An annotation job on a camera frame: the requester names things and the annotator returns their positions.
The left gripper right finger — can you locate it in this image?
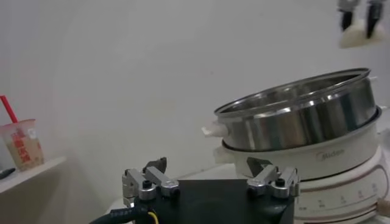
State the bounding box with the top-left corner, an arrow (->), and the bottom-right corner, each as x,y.
246,157 -> 301,199

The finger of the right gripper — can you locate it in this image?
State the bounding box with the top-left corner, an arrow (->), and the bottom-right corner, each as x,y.
365,0 -> 383,39
338,0 -> 362,32

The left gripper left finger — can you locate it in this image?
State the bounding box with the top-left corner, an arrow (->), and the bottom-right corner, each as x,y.
122,156 -> 180,201

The white steamed baozi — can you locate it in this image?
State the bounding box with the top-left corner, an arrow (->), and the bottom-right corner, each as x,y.
338,18 -> 388,49

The stainless steel steamer basket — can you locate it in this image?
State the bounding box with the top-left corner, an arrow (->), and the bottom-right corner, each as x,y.
213,67 -> 381,152

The white electric cooker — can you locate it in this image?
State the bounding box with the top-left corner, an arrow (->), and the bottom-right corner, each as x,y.
200,105 -> 390,224

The white side table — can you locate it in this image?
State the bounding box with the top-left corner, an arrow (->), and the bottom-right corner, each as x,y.
0,155 -> 68,195

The milk tea plastic cup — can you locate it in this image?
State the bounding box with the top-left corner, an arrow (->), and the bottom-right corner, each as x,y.
0,119 -> 45,171

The small black device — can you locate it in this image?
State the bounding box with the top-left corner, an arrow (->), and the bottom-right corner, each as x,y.
0,167 -> 16,180

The red drinking straw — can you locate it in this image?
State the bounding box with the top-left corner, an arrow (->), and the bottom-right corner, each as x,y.
0,95 -> 19,124

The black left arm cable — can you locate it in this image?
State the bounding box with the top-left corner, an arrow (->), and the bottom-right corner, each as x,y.
88,206 -> 159,224

